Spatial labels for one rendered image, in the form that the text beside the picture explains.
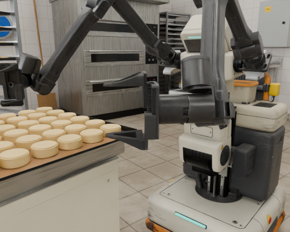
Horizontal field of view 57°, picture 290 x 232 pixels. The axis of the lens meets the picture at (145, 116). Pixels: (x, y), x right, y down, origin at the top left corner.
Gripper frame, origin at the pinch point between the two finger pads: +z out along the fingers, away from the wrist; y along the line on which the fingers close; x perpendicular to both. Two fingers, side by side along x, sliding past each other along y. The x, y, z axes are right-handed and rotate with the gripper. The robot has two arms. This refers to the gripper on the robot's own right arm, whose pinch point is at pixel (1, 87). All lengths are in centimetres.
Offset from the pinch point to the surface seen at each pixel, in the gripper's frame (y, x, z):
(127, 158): -101, 38, -179
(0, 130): -6.6, 8.7, 22.8
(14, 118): -6.6, 7.9, 12.8
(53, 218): -22.3, 21.9, 34.6
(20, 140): -6.6, 16.0, 30.7
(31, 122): -6.7, 13.5, 16.5
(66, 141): -6.7, 25.4, 32.0
